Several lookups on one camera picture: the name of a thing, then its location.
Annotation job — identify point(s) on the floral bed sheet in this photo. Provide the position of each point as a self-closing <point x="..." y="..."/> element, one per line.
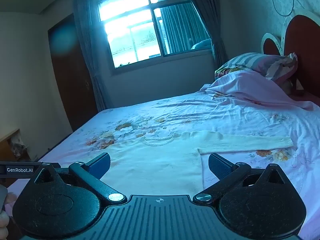
<point x="250" y="120"/>

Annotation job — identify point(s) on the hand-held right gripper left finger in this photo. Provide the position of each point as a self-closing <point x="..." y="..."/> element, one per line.
<point x="99" y="166"/>

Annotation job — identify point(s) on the sliding glass window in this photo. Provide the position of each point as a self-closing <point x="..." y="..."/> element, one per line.
<point x="130" y="30"/>

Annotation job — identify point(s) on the red and white headboard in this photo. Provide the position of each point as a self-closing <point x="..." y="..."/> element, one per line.
<point x="305" y="45"/>

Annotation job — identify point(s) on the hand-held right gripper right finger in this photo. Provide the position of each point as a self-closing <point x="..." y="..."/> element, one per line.
<point x="220" y="167"/>

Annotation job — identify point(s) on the person's left hand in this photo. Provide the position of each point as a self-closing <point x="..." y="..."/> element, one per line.
<point x="3" y="221"/>

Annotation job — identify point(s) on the white knitted sweater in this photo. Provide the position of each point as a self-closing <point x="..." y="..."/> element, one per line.
<point x="155" y="160"/>

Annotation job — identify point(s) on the striped pillow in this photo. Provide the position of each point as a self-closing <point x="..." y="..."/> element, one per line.
<point x="258" y="61"/>

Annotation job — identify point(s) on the wooden bedside cabinet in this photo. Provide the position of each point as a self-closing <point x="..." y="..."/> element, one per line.
<point x="7" y="150"/>

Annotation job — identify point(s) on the pink blanket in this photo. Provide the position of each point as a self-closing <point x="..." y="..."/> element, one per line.
<point x="245" y="86"/>

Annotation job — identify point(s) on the grey curtain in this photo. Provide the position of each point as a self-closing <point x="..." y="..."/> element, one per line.
<point x="85" y="55"/>
<point x="207" y="10"/>

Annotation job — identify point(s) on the dark wooden door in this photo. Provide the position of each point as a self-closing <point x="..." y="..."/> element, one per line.
<point x="70" y="80"/>

